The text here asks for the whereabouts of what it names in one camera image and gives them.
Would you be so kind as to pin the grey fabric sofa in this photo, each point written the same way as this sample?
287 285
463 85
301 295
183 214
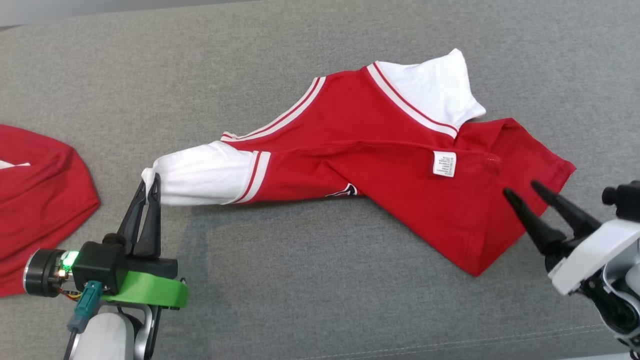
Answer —
320 300

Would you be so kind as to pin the left gripper black camera box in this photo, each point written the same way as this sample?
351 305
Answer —
97 265

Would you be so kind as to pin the right gripper black camera box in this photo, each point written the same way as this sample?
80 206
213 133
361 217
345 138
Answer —
625 200

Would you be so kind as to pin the red shorts with white stripe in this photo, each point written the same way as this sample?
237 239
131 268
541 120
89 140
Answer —
40 210

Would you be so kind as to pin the red jersey with white sleeves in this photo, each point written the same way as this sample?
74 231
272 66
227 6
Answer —
375 160

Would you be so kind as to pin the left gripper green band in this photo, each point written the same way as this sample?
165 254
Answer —
150 292

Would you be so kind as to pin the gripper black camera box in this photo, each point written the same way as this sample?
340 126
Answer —
97 265
625 200

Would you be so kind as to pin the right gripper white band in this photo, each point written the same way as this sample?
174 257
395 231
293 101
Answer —
590 255

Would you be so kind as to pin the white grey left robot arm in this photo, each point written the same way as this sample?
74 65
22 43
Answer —
107 335

